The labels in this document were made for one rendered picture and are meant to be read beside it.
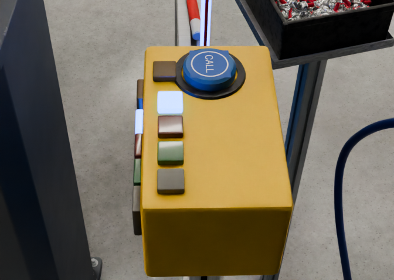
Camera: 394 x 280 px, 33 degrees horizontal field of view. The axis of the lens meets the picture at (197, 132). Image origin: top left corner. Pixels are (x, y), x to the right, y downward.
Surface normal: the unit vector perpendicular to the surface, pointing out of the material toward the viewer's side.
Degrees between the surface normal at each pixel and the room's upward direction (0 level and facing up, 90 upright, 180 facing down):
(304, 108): 90
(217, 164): 0
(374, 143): 0
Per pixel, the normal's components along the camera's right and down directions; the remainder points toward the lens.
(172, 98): 0.02, -0.66
